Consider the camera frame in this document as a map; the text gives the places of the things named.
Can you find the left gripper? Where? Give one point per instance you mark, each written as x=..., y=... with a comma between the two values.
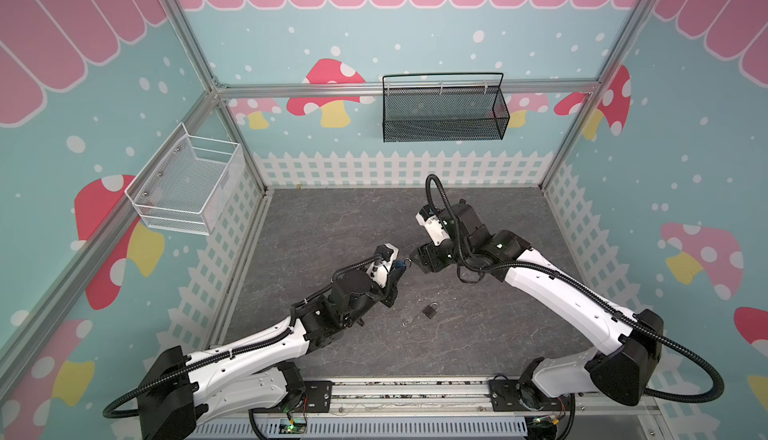
x=391, y=289

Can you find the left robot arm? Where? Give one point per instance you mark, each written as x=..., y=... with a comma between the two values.
x=181, y=391

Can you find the black padlock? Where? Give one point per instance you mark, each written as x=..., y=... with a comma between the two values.
x=430, y=310

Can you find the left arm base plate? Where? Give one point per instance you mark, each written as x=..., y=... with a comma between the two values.
x=313, y=397

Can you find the black mesh wall basket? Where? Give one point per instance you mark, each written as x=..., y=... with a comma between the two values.
x=437, y=107

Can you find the white mesh wall basket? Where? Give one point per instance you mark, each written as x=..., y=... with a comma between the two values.
x=187, y=183

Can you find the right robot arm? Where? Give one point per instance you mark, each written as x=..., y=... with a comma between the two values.
x=620, y=360

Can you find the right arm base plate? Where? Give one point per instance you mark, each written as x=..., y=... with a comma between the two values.
x=511, y=395

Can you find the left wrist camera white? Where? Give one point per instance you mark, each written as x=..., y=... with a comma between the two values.
x=378, y=271

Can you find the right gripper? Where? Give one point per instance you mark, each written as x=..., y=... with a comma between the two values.
x=429, y=253

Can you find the aluminium front rail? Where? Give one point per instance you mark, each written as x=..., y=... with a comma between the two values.
x=437, y=396

